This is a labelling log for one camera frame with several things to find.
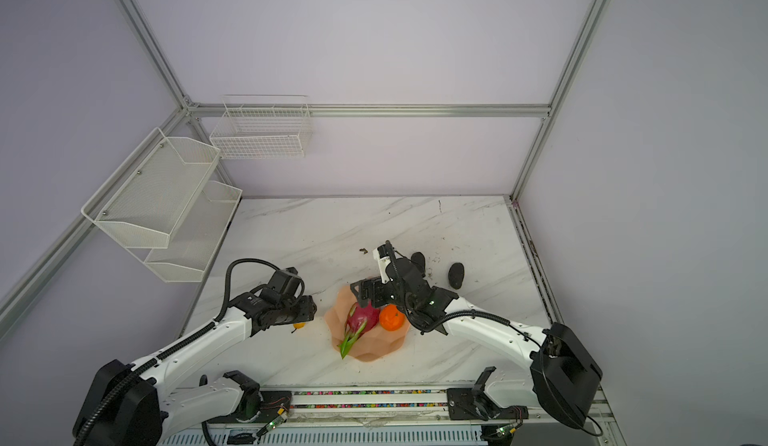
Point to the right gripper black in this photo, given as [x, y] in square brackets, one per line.
[373, 288]

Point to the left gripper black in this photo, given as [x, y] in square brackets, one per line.
[307, 308]

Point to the orange tangerine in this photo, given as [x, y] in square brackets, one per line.
[391, 318]

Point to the pink dragon fruit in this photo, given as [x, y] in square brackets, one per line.
[359, 320]

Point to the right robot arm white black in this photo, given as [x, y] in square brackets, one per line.
[565, 376]

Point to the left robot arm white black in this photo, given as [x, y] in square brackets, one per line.
[143, 402]

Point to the pink scalloped fruit bowl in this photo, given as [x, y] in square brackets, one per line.
[372, 345]

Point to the white mesh lower shelf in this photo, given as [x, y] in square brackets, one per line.
[193, 247]

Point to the white mesh shelf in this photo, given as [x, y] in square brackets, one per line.
[193, 247]
[144, 203]

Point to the white mesh upper shelf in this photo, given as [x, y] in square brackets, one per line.
[144, 203]

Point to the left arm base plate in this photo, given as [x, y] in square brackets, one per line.
[261, 406]

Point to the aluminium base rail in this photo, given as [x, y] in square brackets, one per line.
[432, 416]

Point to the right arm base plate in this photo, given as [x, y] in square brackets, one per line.
[475, 404]

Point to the white wire basket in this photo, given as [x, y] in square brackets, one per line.
[255, 127]

